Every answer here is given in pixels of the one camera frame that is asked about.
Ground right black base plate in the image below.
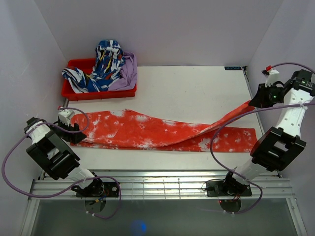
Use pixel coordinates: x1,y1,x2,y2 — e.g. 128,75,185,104
206,179,252,197

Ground purple folded garment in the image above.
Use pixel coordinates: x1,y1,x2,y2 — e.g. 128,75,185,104
108,51,137,91

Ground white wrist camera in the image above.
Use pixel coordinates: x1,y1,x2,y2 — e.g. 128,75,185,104
261,65,280,87
58,107,75,126

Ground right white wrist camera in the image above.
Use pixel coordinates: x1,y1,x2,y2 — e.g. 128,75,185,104
261,65,280,87

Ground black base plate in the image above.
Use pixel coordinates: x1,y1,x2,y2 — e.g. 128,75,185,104
206,179,252,197
75,181,119,198

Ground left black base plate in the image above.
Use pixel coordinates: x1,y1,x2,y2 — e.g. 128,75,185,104
75,181,119,198

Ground blue white patterned trousers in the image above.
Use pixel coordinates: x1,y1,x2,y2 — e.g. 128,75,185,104
62,40,126,93

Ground red plastic bin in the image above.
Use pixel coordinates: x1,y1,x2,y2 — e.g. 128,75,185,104
61,58,137,101

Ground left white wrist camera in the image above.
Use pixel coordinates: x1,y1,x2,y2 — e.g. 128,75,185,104
58,107,75,126

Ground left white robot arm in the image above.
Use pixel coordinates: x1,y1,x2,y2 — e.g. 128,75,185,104
24,118,104,197

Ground red white tie-dye trousers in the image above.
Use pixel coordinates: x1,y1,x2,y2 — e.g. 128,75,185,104
71,102,257,152

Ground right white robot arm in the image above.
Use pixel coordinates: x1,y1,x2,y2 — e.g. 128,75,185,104
222,66,315,195

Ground aluminium rail frame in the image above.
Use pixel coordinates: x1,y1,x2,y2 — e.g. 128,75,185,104
20,98,308,236

